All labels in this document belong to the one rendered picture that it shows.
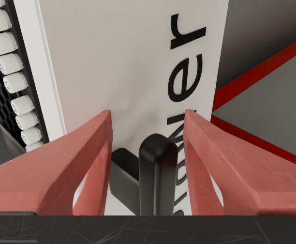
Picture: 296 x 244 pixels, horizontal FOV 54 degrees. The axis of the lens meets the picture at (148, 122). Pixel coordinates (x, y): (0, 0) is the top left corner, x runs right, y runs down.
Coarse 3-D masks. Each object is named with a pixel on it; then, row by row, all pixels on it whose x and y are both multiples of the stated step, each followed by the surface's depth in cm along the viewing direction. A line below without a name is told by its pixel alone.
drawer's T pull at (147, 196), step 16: (144, 144) 11; (160, 144) 11; (112, 160) 14; (128, 160) 14; (144, 160) 11; (160, 160) 11; (176, 160) 12; (112, 176) 14; (128, 176) 13; (144, 176) 12; (160, 176) 11; (176, 176) 12; (112, 192) 15; (128, 192) 14; (144, 192) 12; (160, 192) 12; (128, 208) 14; (144, 208) 13; (160, 208) 12
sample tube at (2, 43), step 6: (0, 36) 18; (6, 36) 19; (12, 36) 19; (0, 42) 18; (6, 42) 18; (12, 42) 19; (0, 48) 18; (6, 48) 19; (12, 48) 19; (0, 54) 19
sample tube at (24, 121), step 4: (28, 112) 22; (32, 112) 23; (16, 116) 22; (20, 116) 22; (24, 116) 22; (28, 116) 22; (32, 116) 22; (16, 120) 22; (20, 120) 22; (24, 120) 22; (28, 120) 22; (32, 120) 22; (36, 120) 23; (20, 124) 22; (24, 124) 22; (28, 124) 22; (32, 124) 22; (20, 128) 23; (24, 128) 22; (28, 128) 23
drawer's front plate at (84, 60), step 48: (48, 0) 9; (96, 0) 10; (144, 0) 12; (192, 0) 14; (48, 48) 10; (96, 48) 11; (144, 48) 13; (192, 48) 15; (48, 96) 11; (96, 96) 12; (144, 96) 14; (192, 96) 18
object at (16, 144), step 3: (0, 126) 37; (3, 129) 37; (3, 132) 37; (6, 132) 36; (6, 135) 36; (9, 135) 36; (9, 138) 36; (12, 138) 35; (12, 141) 35; (15, 141) 35; (15, 144) 35; (18, 144) 34; (15, 147) 35; (18, 147) 34; (21, 147) 34; (18, 150) 35; (21, 150) 34; (24, 150) 33; (21, 153) 34; (24, 153) 33
